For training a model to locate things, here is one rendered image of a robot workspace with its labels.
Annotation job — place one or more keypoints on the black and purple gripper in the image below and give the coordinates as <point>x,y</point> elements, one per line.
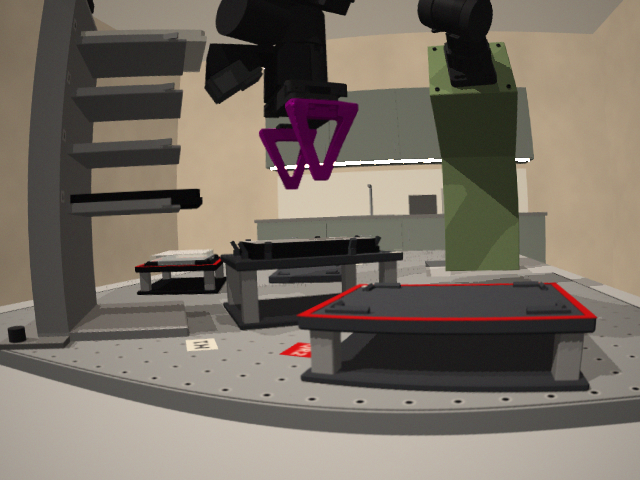
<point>318,103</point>

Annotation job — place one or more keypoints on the black cylinder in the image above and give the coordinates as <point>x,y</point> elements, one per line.
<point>16,334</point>

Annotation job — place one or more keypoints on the white well plate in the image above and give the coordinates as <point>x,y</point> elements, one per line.
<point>181,257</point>

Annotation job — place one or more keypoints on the grey shelf rack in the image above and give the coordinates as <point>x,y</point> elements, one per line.
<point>62,115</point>

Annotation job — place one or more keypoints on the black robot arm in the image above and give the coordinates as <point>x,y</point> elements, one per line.
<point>234,67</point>

